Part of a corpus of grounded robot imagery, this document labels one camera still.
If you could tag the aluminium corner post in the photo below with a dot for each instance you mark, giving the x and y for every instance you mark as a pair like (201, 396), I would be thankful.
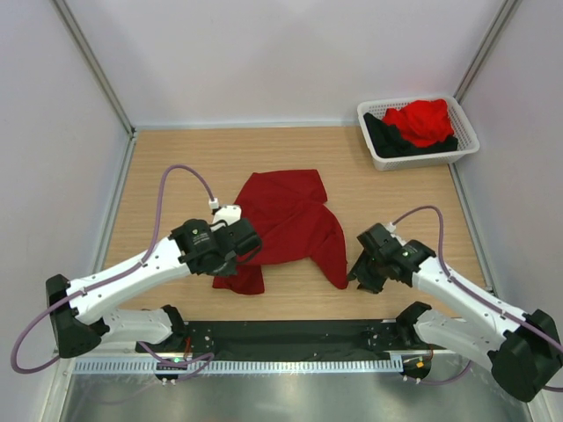
(77, 35)
(492, 35)

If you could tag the bright red shirt in basket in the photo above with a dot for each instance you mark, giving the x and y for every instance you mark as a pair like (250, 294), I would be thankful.
(423, 123)

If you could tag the dark red t-shirt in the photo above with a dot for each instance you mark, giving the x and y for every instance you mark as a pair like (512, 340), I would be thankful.
(288, 211)

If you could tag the aluminium front frame rail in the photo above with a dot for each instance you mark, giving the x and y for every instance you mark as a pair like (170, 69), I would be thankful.
(142, 347)

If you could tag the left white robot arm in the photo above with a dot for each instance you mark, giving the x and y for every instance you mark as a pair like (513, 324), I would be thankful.
(86, 311)

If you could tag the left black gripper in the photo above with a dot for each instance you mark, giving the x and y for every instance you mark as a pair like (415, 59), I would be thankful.
(230, 268)

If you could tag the white slotted cable duct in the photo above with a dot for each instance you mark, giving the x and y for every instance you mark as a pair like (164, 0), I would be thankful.
(149, 366)

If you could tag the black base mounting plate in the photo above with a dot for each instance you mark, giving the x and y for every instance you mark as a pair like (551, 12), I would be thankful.
(286, 341)

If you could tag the left aluminium corner post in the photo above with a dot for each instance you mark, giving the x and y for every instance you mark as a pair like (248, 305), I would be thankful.
(77, 35)

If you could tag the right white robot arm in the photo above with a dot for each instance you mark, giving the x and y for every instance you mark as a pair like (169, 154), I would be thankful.
(521, 350)

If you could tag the black shirt in basket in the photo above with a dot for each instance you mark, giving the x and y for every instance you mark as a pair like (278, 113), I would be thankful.
(389, 143)

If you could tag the white plastic basket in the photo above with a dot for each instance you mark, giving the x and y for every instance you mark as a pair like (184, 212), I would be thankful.
(468, 142)

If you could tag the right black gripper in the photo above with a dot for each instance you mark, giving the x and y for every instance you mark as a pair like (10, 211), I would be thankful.
(368, 282)

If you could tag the right aluminium corner post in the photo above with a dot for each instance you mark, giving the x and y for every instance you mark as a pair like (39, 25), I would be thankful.
(492, 35)

